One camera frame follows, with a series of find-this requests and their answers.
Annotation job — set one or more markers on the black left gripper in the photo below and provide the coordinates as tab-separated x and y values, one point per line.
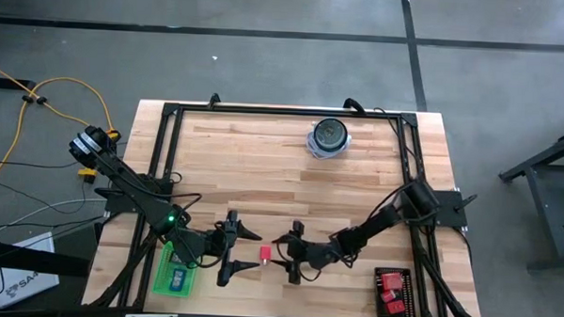
233	218

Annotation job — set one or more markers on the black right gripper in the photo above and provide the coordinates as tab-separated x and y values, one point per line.
314	256

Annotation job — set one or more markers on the pink cube charger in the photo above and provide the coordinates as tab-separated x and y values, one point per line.
265	253

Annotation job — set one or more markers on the blue digital clock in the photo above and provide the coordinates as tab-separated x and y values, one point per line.
178	279

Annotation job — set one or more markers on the pink and white charger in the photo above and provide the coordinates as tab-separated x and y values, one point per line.
388	296

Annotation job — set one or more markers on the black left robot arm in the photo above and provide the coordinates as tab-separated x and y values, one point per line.
135	191

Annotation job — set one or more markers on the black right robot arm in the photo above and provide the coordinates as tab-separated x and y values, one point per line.
378	223

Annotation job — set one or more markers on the green plastic tray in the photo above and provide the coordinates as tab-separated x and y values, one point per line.
162	286

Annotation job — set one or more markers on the black plastic tray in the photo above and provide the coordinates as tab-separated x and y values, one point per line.
411	295

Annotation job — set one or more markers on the black clamp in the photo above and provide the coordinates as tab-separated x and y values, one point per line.
354	104
214	99

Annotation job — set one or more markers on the white printed sign board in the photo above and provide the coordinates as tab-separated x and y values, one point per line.
28	286

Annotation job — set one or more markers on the black bar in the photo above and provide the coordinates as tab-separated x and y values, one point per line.
24	258

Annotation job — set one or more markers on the grey metal stand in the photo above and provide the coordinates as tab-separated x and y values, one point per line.
548	219

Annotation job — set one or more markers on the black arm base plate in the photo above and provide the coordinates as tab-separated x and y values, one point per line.
116	203
451	211

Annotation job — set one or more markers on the black aluminium frame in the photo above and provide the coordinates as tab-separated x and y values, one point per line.
288	111

